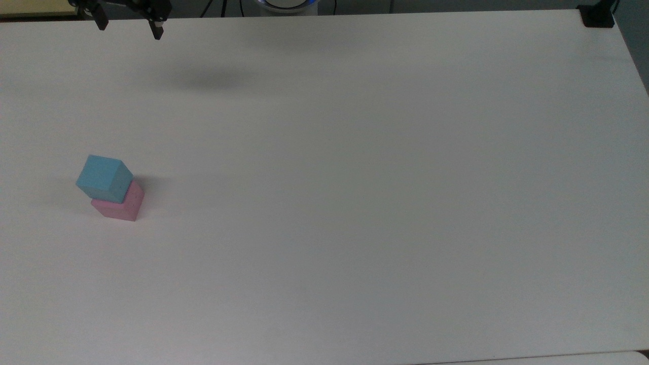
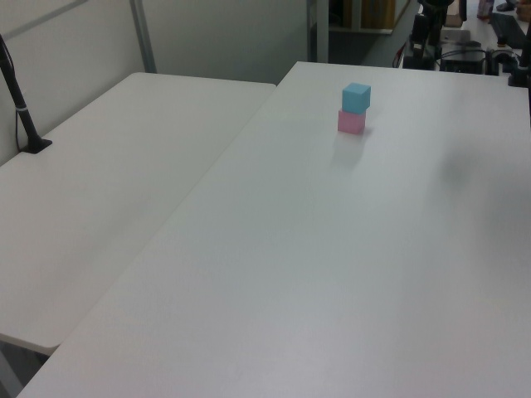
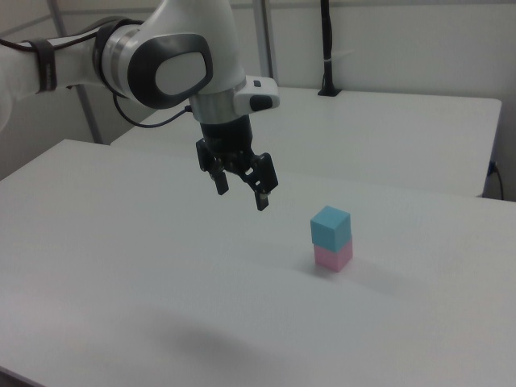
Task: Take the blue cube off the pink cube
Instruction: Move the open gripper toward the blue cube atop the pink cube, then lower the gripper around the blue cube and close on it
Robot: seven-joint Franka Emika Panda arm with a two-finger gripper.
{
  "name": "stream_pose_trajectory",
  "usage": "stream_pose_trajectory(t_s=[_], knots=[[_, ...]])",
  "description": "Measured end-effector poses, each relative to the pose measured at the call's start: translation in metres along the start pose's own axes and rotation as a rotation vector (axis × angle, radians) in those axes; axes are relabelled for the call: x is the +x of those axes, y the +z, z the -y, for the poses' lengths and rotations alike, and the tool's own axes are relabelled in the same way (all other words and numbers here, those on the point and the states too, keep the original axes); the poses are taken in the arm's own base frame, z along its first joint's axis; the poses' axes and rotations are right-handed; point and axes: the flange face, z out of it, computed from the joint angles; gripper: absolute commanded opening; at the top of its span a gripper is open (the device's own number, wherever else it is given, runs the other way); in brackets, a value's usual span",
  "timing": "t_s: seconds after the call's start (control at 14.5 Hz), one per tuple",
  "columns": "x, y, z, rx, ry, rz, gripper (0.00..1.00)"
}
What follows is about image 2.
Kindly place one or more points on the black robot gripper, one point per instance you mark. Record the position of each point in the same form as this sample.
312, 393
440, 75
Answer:
434, 6

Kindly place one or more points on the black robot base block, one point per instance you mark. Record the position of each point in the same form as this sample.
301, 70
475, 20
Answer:
418, 63

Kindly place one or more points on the blue cube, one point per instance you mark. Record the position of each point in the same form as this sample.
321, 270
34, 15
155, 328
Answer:
355, 98

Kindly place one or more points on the pink cube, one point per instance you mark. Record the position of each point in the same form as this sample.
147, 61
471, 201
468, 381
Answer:
351, 122

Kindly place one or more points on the black electronics box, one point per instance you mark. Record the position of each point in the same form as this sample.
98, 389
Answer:
463, 61

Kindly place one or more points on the black keyboard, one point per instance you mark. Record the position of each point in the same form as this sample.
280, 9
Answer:
508, 29

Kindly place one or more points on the black clamp stand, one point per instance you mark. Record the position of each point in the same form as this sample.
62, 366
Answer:
522, 66

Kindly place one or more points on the grey table leg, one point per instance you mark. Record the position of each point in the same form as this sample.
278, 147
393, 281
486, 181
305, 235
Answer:
9, 375

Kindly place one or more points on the black camera stand pole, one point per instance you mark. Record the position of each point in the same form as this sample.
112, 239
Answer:
17, 103

